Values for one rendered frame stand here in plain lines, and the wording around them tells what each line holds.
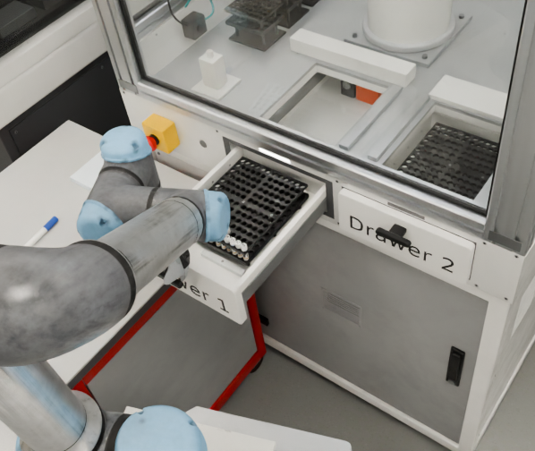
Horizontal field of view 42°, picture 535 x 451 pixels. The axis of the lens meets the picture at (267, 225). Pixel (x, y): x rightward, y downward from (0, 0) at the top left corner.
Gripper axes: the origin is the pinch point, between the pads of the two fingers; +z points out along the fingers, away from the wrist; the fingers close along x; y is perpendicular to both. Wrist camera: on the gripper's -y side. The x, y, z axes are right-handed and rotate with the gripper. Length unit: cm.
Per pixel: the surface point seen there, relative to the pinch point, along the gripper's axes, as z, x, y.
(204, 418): 14.5, 17.9, 16.8
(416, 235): 0.3, 34.9, -31.4
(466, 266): 3, 46, -31
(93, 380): 23.3, -11.6, 20.8
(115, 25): -23, -41, -34
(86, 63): 9, -80, -48
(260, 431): 14.5, 28.3, 13.1
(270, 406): 90, -3, -19
